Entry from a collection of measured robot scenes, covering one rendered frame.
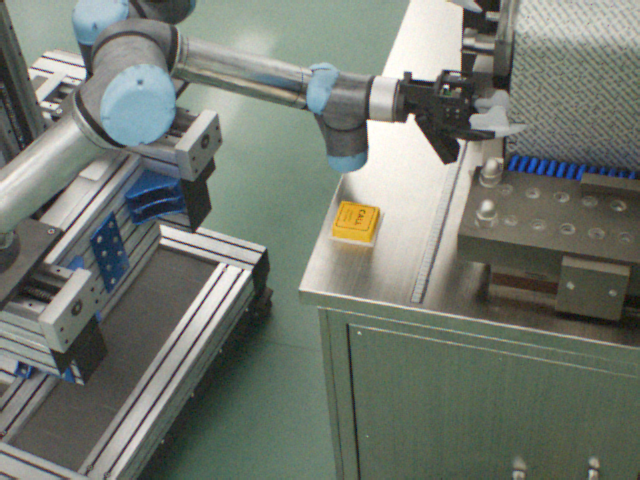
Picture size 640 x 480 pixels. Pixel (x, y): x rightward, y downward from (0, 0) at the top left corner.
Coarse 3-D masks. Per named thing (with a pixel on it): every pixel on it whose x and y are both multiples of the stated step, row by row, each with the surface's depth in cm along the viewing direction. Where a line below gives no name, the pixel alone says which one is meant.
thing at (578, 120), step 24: (528, 72) 164; (528, 96) 167; (552, 96) 166; (576, 96) 164; (600, 96) 163; (624, 96) 162; (528, 120) 171; (552, 120) 169; (576, 120) 168; (600, 120) 167; (624, 120) 165; (528, 144) 174; (552, 144) 173; (576, 144) 171; (600, 144) 170; (624, 144) 169; (600, 168) 174; (624, 168) 172
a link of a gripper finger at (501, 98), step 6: (498, 90) 171; (498, 96) 171; (504, 96) 171; (480, 102) 173; (486, 102) 173; (492, 102) 173; (498, 102) 172; (504, 102) 172; (480, 108) 174; (486, 108) 174
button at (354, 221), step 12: (348, 204) 186; (360, 204) 186; (336, 216) 185; (348, 216) 184; (360, 216) 184; (372, 216) 184; (336, 228) 183; (348, 228) 182; (360, 228) 182; (372, 228) 182; (360, 240) 183
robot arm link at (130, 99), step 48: (96, 48) 167; (144, 48) 165; (96, 96) 161; (144, 96) 159; (48, 144) 166; (96, 144) 166; (144, 144) 165; (0, 192) 170; (48, 192) 170; (0, 240) 174
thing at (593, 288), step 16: (560, 272) 163; (576, 272) 161; (592, 272) 160; (608, 272) 159; (624, 272) 159; (560, 288) 165; (576, 288) 164; (592, 288) 163; (608, 288) 162; (624, 288) 161; (560, 304) 168; (576, 304) 167; (592, 304) 166; (608, 304) 165
